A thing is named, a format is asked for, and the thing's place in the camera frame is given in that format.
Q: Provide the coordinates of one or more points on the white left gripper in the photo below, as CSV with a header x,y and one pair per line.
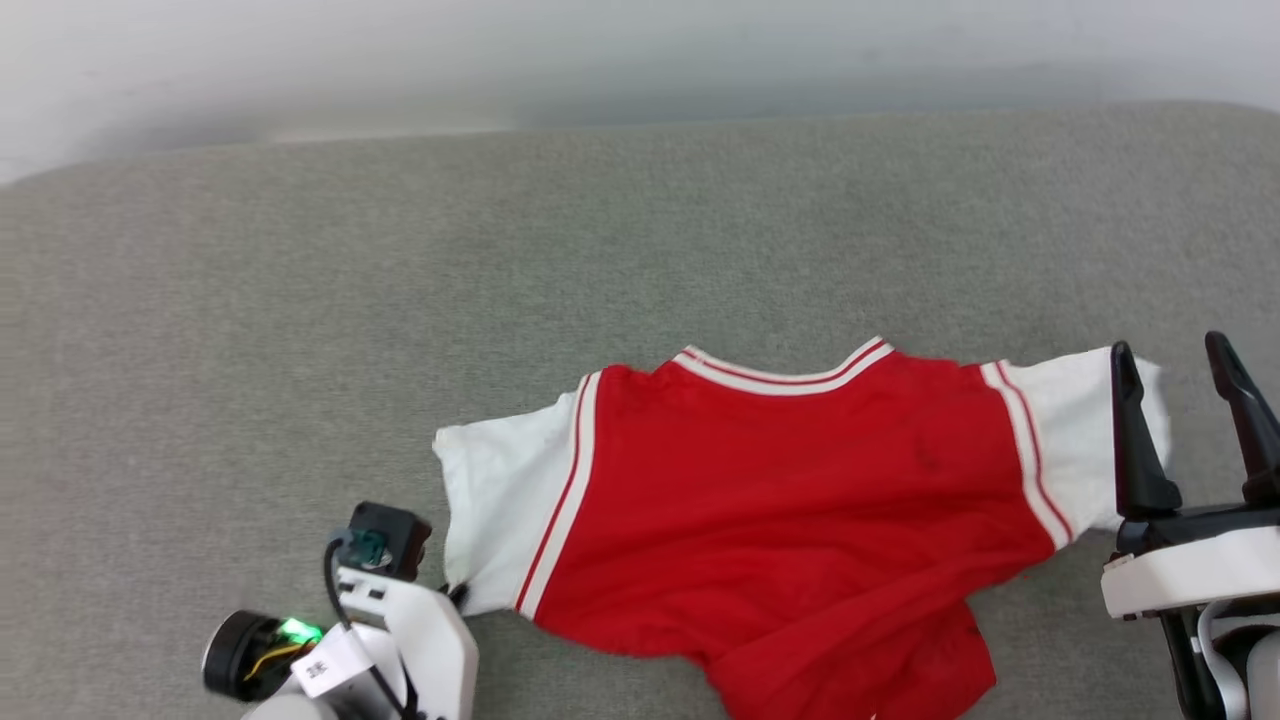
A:
x,y
435,640

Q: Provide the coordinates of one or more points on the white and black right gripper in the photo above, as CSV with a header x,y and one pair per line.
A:
x,y
1190,575

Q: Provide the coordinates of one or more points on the red shirt with white sleeves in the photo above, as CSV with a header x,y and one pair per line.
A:
x,y
780,510

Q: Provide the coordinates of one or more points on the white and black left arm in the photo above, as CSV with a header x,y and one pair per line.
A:
x,y
250,655

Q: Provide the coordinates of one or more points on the white and grey right arm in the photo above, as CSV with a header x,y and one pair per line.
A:
x,y
1262,680

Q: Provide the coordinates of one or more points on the white paper label tag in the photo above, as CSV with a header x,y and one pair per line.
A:
x,y
335,662

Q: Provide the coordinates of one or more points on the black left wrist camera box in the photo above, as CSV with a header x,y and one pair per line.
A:
x,y
395,540

